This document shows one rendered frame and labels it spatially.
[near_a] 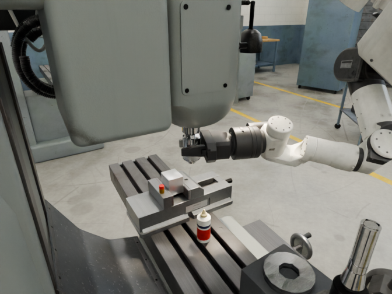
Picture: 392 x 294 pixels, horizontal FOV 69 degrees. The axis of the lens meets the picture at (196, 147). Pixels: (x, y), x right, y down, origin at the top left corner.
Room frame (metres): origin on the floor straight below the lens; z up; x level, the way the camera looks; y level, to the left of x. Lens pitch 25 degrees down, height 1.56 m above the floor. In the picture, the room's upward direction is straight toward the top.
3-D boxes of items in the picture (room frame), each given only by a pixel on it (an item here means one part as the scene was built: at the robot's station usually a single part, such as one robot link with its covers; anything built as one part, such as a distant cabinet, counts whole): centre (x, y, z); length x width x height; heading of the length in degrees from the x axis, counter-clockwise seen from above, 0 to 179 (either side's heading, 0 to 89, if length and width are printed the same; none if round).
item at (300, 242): (0.93, -0.42, 0.64); 0.16 x 0.12 x 0.12; 119
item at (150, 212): (0.82, 0.05, 0.99); 0.35 x 0.15 x 0.11; 121
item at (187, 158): (0.68, 0.01, 1.23); 0.05 x 0.05 x 0.06
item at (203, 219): (0.67, -0.02, 0.99); 0.04 x 0.04 x 0.11
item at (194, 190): (0.83, 0.03, 1.03); 0.12 x 0.06 x 0.04; 31
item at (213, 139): (0.70, -0.08, 1.23); 0.13 x 0.12 x 0.10; 9
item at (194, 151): (0.65, 0.01, 1.24); 0.06 x 0.02 x 0.03; 99
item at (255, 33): (0.87, -0.15, 1.48); 0.07 x 0.07 x 0.06
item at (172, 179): (0.80, 0.08, 1.05); 0.06 x 0.05 x 0.06; 31
